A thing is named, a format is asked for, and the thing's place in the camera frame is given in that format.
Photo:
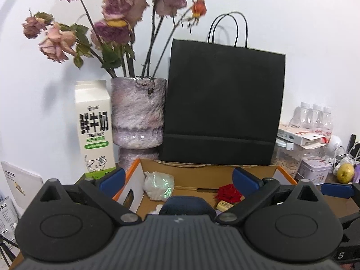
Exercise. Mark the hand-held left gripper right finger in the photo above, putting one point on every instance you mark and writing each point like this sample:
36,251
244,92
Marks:
246,180

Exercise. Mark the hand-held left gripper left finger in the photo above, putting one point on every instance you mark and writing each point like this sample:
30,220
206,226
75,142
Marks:
112,180

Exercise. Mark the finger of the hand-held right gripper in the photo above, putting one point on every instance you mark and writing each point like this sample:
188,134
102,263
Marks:
353,222
336,189

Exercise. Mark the iridescent plastic bag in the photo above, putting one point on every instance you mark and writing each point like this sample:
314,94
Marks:
159,185

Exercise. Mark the red cardboard box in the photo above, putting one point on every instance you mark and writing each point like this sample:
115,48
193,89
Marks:
197,174

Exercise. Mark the green apple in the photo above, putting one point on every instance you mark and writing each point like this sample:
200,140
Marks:
346,173

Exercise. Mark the red rose flower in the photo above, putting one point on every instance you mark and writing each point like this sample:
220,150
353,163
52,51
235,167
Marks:
228,193

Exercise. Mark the purple wrapped packet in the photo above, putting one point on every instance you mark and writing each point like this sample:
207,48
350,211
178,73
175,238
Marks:
357,174

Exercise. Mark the grey tin box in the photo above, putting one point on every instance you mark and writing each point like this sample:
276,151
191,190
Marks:
313,171

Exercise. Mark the small yellow block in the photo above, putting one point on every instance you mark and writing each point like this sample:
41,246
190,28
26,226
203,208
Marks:
224,205

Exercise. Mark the white round device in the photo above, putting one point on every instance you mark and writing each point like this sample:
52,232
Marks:
336,146

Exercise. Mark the clear plastic food container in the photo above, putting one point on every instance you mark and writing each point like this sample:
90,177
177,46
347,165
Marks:
287,160

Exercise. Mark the black charger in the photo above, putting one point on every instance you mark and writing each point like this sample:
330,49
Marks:
352,144

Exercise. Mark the white green milk carton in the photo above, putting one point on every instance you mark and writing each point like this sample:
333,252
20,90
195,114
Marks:
94,135

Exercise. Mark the dark blue pouch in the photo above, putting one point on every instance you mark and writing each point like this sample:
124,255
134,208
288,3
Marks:
187,206

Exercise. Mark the white flat carton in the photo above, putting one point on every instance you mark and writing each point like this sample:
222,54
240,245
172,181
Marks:
298,135

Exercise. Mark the purple marbled vase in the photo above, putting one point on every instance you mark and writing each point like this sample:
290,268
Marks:
137,112

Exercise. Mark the black paper bag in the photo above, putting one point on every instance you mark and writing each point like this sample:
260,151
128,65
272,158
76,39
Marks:
225,104

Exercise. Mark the white printed packet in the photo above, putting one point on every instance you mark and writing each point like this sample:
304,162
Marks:
8,215

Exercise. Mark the black light stand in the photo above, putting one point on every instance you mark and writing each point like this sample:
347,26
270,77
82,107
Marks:
5,247

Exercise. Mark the bunch of dried roses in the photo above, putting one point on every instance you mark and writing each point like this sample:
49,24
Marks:
116,8

